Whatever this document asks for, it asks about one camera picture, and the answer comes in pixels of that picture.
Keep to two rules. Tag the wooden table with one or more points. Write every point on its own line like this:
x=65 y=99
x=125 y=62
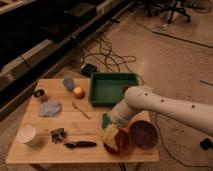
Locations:
x=77 y=127

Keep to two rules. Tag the black power box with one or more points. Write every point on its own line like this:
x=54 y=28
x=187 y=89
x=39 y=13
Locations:
x=88 y=69

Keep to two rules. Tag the office chair base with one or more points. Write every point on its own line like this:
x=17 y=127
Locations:
x=154 y=7

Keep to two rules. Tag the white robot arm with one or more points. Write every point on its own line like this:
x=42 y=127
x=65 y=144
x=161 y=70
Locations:
x=138 y=98

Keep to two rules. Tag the purple bowl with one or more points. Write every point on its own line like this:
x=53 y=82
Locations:
x=143 y=134

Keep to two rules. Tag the teal sponge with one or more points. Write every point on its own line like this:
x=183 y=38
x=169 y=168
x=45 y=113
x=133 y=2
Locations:
x=105 y=120

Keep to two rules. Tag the small metal tin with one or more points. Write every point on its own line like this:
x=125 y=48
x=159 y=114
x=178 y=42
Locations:
x=40 y=95

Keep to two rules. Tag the blue crumpled cloth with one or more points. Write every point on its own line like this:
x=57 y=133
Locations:
x=49 y=109

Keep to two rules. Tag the black object on floor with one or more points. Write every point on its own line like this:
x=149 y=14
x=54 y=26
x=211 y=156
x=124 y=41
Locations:
x=206 y=144

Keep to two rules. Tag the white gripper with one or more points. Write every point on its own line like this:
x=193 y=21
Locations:
x=120 y=116

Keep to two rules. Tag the small metal clip toy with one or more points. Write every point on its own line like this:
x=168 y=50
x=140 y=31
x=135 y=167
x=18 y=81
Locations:
x=58 y=135

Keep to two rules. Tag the white paper cup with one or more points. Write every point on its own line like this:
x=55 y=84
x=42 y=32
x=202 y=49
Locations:
x=27 y=135

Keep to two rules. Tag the orange apple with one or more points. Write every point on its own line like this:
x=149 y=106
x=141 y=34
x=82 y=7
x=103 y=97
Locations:
x=78 y=92

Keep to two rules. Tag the black handled utensil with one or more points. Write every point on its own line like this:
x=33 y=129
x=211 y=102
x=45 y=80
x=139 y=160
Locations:
x=72 y=144

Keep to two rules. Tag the green plastic tray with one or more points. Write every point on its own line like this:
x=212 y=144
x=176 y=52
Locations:
x=107 y=89

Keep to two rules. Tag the orange bowl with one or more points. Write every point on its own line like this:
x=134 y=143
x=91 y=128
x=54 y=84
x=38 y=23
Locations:
x=123 y=144

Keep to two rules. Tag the blue grey cup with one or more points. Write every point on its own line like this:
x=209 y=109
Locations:
x=68 y=84

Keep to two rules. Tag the wooden spoon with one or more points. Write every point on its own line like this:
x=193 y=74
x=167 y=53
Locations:
x=80 y=110

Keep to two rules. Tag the pale yellow banana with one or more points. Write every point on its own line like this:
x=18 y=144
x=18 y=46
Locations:
x=111 y=144

